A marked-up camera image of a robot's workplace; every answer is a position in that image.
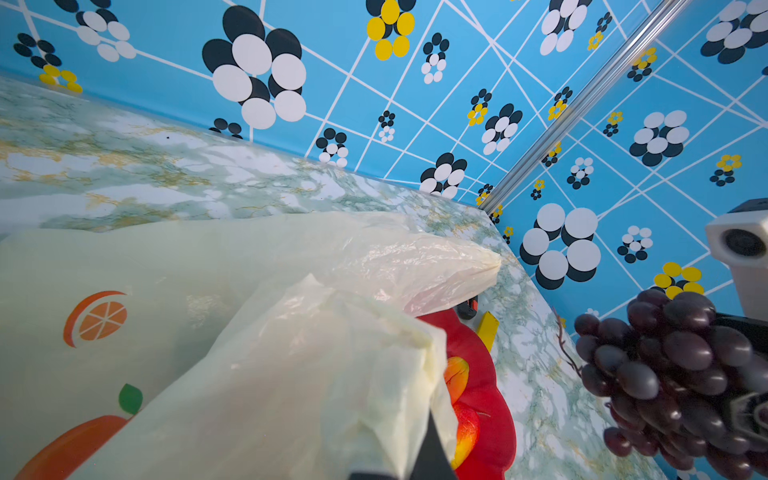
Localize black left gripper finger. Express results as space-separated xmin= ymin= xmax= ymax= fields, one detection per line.
xmin=349 ymin=415 xmax=458 ymax=480

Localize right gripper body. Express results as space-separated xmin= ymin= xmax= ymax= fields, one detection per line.
xmin=715 ymin=313 xmax=767 ymax=444

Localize red flower-shaped plate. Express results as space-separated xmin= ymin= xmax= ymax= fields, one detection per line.
xmin=420 ymin=310 xmax=517 ymax=479

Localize dark purple grapes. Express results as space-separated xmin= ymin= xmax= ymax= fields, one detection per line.
xmin=574 ymin=289 xmax=767 ymax=479

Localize translucent cream plastic bag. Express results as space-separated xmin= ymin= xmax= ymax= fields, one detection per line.
xmin=1 ymin=212 xmax=502 ymax=479

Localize red yellow mango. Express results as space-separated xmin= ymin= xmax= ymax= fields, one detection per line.
xmin=444 ymin=356 xmax=470 ymax=404

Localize red strawberry fruit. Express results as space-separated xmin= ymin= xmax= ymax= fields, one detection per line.
xmin=451 ymin=403 xmax=480 ymax=470

